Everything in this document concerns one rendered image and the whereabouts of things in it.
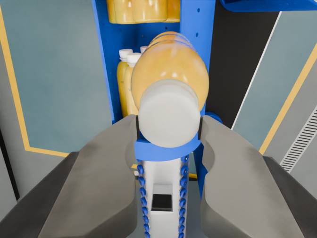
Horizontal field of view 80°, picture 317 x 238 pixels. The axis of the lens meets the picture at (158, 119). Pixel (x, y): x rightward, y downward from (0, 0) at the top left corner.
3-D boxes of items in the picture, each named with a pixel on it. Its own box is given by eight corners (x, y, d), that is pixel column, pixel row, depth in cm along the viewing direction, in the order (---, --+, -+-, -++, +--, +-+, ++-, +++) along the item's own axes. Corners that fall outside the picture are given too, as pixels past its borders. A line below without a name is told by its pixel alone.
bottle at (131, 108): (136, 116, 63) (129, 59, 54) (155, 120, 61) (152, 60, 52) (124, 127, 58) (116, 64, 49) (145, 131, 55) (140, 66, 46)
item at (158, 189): (153, 187, 99) (150, 214, 86) (153, 181, 97) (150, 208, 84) (172, 187, 98) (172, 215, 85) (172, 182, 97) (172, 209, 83)
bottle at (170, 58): (138, 50, 30) (98, 95, 13) (176, 21, 27) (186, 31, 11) (163, 86, 32) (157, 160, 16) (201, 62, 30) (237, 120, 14)
